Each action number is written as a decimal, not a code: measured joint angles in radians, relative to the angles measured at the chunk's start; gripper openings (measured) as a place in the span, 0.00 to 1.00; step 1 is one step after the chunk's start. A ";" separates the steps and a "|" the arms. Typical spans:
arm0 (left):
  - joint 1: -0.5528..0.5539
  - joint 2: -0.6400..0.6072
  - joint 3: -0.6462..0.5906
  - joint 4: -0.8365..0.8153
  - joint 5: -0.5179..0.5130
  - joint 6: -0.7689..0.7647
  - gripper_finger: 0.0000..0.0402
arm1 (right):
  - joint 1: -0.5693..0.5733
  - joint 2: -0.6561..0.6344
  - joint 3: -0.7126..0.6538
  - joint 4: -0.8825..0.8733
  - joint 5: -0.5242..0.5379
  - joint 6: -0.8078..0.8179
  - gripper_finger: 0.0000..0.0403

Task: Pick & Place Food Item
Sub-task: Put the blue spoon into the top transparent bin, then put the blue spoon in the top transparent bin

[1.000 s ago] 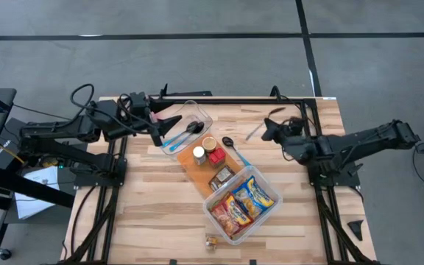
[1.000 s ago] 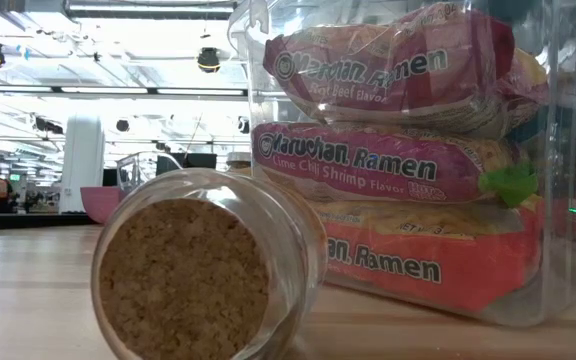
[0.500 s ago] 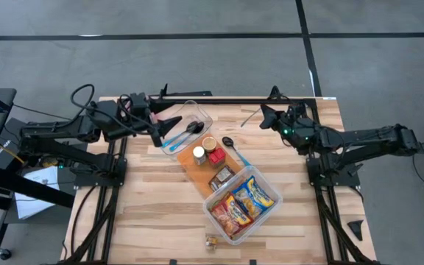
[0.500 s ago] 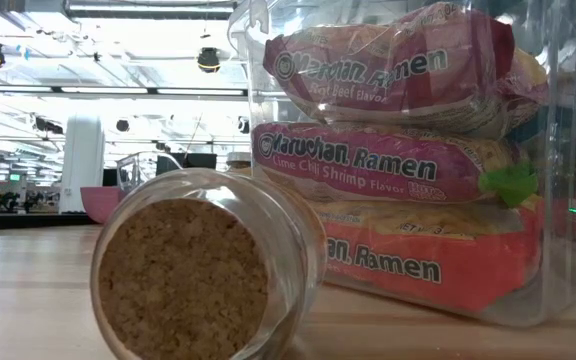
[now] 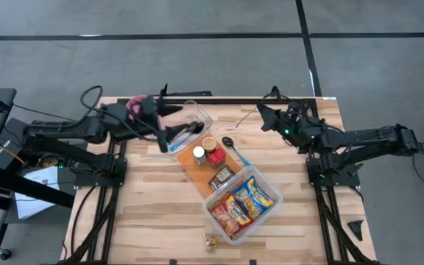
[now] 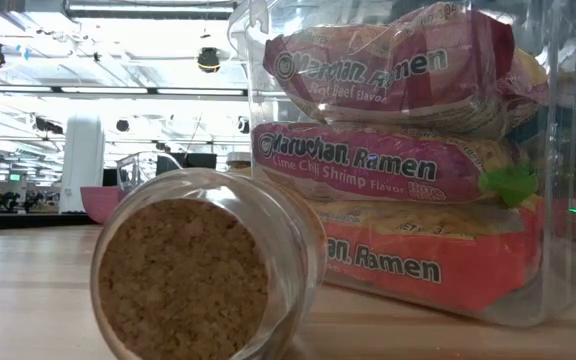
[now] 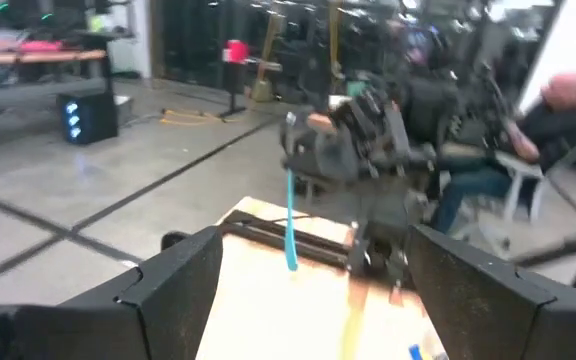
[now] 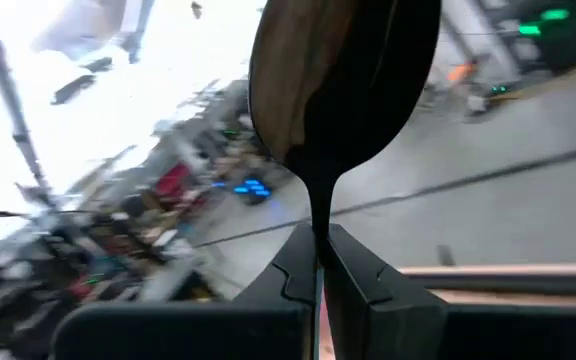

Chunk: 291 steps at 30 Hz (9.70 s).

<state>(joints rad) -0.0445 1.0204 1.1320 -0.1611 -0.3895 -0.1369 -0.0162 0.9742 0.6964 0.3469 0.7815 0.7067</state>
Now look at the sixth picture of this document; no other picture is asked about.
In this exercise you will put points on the lime chili shrimp ramen pack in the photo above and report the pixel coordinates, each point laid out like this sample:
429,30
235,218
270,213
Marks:
368,165

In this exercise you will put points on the roast beef Maruchan ramen pack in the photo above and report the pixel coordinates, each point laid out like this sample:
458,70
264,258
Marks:
393,75

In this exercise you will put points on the orange Maruchan ramen pack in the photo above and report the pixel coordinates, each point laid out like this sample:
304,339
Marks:
418,270

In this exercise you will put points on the black background monitor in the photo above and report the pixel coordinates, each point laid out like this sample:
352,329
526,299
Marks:
195,161

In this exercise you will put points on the small cork-stoppered glass jar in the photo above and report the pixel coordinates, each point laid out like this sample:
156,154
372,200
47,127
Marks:
183,280

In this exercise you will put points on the small clear plastic container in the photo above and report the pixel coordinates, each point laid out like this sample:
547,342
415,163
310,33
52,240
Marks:
135,172

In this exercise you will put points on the pink plastic bowl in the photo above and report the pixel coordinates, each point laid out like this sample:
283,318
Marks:
100,205

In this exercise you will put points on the white building column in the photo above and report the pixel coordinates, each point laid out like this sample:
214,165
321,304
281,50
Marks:
83,165

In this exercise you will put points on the green lit sign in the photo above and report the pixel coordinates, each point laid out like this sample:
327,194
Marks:
15,177

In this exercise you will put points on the large clear plastic container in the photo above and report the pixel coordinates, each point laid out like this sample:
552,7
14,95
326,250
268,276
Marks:
568,150

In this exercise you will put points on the black aluminium table frame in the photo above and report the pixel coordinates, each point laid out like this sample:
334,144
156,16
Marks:
28,221

